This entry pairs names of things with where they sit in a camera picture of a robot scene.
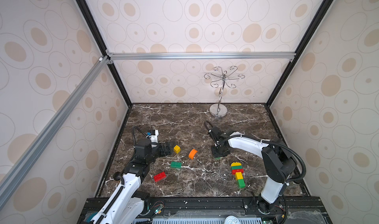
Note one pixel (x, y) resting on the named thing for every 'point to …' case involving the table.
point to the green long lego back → (236, 167)
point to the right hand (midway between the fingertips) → (220, 154)
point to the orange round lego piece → (192, 153)
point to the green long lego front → (176, 165)
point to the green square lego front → (241, 183)
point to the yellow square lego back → (236, 164)
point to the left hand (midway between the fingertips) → (172, 142)
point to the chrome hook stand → (219, 110)
